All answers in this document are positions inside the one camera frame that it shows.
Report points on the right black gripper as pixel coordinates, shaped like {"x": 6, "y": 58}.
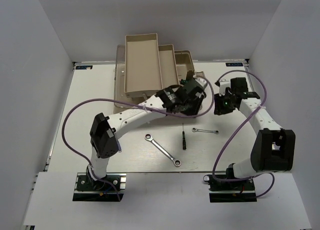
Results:
{"x": 219, "y": 110}

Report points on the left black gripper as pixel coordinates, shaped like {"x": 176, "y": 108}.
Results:
{"x": 195, "y": 109}

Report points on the thin black green screwdriver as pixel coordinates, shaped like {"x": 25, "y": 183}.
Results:
{"x": 184, "y": 144}

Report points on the beige cantilever toolbox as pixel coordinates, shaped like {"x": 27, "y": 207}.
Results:
{"x": 143, "y": 67}

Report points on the stubby green screwdriver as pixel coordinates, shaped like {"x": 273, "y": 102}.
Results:
{"x": 183, "y": 82}

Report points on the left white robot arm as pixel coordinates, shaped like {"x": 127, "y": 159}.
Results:
{"x": 177, "y": 101}

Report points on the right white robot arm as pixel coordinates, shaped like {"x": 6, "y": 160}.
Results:
{"x": 274, "y": 146}

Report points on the small combination wrench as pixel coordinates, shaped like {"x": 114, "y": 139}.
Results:
{"x": 204, "y": 131}

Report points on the large ratchet wrench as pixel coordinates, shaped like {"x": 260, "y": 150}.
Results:
{"x": 148, "y": 137}

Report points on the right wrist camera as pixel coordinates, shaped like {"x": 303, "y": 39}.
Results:
{"x": 223, "y": 85}

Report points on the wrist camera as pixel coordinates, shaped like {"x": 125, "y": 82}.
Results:
{"x": 201, "y": 81}
{"x": 223, "y": 85}

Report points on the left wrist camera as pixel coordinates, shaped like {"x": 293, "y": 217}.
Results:
{"x": 201, "y": 81}

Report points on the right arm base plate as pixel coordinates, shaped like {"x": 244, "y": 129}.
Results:
{"x": 230, "y": 192}

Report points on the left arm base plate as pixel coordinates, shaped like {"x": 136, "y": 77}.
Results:
{"x": 88, "y": 190}

